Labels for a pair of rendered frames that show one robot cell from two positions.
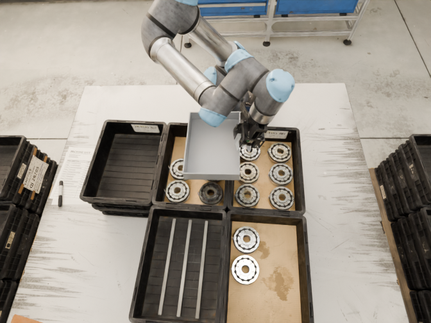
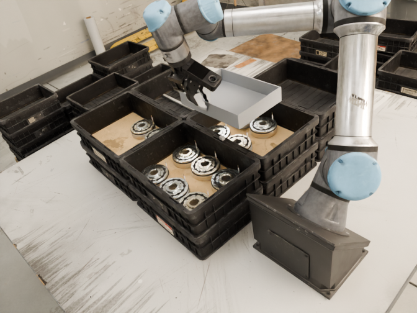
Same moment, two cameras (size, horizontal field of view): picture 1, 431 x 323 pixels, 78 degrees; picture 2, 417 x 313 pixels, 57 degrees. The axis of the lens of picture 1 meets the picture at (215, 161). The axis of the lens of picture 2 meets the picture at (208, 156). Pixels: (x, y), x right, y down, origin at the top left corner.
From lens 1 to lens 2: 1.51 m
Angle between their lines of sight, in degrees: 73
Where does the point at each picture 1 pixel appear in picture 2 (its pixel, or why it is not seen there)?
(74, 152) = (380, 97)
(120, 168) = (309, 97)
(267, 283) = (122, 138)
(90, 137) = (394, 110)
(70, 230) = not seen: hidden behind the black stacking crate
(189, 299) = (165, 102)
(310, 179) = (152, 258)
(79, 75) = not seen: outside the picture
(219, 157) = (215, 100)
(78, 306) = not seen: hidden behind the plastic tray
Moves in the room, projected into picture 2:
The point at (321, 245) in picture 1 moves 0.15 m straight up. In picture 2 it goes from (100, 215) to (86, 187)
